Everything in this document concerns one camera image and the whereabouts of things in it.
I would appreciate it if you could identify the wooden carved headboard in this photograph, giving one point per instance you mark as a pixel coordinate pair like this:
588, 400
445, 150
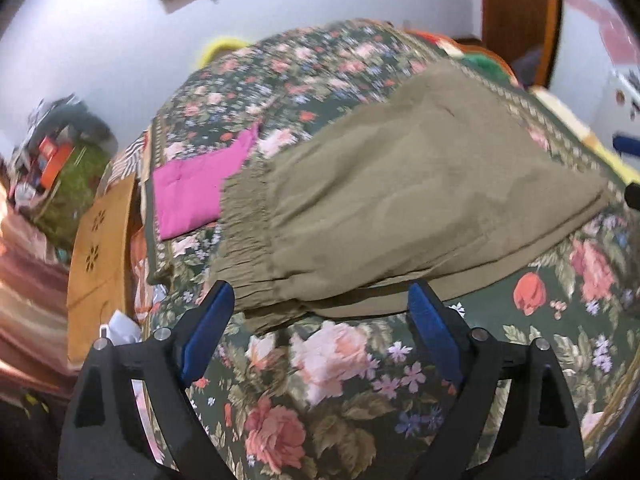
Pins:
100, 270

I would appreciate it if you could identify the colourful crocheted blanket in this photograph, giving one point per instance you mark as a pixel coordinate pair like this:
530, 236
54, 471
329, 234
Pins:
475, 55

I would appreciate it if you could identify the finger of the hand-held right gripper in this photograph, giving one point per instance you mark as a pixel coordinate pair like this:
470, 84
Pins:
627, 144

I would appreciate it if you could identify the olive green pants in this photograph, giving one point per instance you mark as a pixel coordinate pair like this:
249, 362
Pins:
400, 200

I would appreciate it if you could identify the yellow pillow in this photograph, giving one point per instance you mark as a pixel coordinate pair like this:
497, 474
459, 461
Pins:
220, 47

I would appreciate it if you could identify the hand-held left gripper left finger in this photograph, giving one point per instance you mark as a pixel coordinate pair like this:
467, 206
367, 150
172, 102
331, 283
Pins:
207, 327

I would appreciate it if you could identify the pink folded cloth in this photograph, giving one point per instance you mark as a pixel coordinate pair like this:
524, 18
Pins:
192, 187

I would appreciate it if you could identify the floral bed blanket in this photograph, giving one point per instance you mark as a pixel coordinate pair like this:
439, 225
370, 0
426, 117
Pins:
330, 400

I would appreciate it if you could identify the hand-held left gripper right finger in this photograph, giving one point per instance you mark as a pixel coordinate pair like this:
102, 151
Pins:
434, 327

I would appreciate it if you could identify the striped curtain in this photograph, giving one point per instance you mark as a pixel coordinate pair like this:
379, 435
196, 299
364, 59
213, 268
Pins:
30, 310

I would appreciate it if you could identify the wooden door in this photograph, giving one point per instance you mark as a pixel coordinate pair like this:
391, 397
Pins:
520, 15

